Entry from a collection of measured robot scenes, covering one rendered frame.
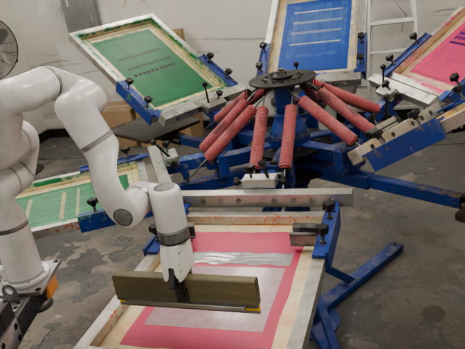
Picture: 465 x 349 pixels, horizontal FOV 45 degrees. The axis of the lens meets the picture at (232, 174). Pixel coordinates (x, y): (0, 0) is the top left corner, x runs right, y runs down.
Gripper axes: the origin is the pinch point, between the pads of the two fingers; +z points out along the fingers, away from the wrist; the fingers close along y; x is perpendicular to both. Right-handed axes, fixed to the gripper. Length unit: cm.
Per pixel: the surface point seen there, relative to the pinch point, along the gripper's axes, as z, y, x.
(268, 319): 14.5, -9.1, 17.7
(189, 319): 14.6, -7.1, -3.9
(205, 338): 14.6, 0.2, 3.0
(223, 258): 14.0, -37.4, -3.4
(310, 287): 10.9, -19.3, 27.6
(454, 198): 18, -89, 69
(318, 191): 6, -70, 23
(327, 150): 8, -116, 20
